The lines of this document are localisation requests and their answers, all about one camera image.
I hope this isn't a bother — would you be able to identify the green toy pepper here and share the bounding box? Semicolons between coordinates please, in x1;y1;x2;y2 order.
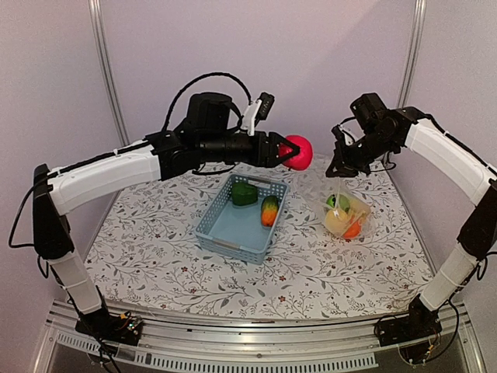
231;182;259;207

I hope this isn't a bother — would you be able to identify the blue perforated plastic basket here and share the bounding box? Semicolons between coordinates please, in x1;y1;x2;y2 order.
194;173;290;265

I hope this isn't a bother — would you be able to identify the green toy watermelon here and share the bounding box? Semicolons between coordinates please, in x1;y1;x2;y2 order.
326;194;350;213

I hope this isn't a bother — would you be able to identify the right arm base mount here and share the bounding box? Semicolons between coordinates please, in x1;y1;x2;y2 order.
374;295;442;364

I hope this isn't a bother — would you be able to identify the aluminium corner post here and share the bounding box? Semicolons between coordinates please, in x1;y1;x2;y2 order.
396;0;427;107
88;0;130;146

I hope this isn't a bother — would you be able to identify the aluminium front rail frame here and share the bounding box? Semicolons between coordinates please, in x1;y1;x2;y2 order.
31;301;487;372

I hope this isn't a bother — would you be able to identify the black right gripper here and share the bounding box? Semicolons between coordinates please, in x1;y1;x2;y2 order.
325;129;397;177

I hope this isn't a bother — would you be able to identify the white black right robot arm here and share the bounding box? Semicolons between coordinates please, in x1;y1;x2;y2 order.
259;155;469;319

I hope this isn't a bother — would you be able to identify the left aluminium corner post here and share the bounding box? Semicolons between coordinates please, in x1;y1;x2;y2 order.
88;0;130;146

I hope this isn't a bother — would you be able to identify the green orange toy mango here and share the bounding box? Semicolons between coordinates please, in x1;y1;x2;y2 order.
261;195;279;227

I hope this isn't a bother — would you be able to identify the right aluminium corner post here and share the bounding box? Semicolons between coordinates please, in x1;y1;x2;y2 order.
396;0;427;107

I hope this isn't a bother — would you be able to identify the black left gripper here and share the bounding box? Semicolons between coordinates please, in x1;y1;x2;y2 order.
200;131;301;168

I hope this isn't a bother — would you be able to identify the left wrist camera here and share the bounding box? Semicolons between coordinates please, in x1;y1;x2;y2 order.
241;92;275;136

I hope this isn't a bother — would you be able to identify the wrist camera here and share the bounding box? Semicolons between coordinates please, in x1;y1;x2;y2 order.
332;124;356;146
241;92;275;136

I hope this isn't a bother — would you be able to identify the floral patterned table mat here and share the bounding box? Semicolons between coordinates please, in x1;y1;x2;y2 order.
85;156;433;319

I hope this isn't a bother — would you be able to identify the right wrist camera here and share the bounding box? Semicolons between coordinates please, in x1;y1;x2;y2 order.
332;124;356;146

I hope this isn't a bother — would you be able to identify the red toy apple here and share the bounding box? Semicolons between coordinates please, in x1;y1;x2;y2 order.
283;134;314;171

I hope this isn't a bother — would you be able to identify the yellow toy lemon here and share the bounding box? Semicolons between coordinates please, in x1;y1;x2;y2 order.
324;209;350;236

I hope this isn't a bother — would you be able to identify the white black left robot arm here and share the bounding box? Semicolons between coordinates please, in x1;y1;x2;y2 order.
25;92;301;337

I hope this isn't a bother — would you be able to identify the yellow toy banana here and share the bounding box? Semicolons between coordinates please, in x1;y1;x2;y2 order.
348;197;371;220

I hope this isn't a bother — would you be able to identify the orange toy orange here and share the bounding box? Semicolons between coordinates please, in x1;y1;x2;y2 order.
342;220;363;239

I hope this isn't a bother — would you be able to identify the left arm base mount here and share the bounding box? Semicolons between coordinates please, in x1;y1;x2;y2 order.
75;305;144;346

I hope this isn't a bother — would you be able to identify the clear zip top bag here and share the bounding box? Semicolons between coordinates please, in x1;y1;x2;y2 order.
305;179;373;240

